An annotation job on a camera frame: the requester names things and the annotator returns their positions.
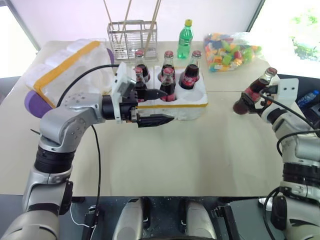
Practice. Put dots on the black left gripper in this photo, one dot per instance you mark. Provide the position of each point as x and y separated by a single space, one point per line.
128 112

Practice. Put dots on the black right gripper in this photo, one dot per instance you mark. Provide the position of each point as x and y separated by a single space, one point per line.
263 100

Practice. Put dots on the glass cola bottle red cap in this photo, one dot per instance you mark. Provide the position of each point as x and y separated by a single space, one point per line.
168 83
191 75
143 68
140 78
258 86
169 61

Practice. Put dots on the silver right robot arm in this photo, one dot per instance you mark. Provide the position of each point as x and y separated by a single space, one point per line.
300 150

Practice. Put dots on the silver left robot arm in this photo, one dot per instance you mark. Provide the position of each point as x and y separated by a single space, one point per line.
62 125

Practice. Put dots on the white foam crate yellow tape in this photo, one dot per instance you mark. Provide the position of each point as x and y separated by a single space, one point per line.
190 110

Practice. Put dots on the black flat box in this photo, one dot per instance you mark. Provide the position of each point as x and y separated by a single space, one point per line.
240 220

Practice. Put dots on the clear bag of colourful blocks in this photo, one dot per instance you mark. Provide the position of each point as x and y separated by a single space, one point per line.
225 52

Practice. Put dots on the blue label water bottle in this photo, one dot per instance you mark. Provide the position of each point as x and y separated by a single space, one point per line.
308 97

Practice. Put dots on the green soda bottle yellow cap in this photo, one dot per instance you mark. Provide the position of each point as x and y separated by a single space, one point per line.
185 40

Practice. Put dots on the wooden stick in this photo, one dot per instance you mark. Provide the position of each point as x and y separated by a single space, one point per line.
157 12
127 11
108 12

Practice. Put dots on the grey rounded shell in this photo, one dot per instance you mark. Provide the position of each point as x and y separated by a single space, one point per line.
130 220
200 220

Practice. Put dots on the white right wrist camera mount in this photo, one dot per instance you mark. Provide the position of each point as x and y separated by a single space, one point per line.
287 88

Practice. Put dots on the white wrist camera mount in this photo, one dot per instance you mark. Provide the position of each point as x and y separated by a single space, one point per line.
122 75
287 88

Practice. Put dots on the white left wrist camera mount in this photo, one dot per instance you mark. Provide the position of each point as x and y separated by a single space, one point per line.
122 75

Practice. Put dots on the dark window frame bar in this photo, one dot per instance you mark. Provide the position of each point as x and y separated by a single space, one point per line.
256 15

